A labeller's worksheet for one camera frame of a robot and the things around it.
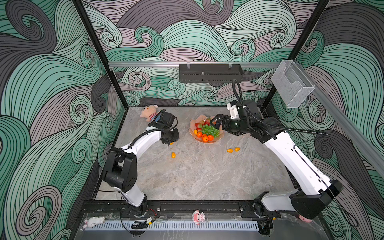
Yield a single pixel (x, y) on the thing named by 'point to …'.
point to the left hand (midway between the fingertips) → (177, 137)
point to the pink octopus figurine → (198, 217)
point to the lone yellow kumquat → (171, 143)
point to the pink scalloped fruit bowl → (193, 127)
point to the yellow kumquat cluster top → (195, 131)
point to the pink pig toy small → (308, 221)
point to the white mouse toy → (93, 220)
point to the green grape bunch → (209, 130)
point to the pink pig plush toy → (149, 112)
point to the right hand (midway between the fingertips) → (216, 124)
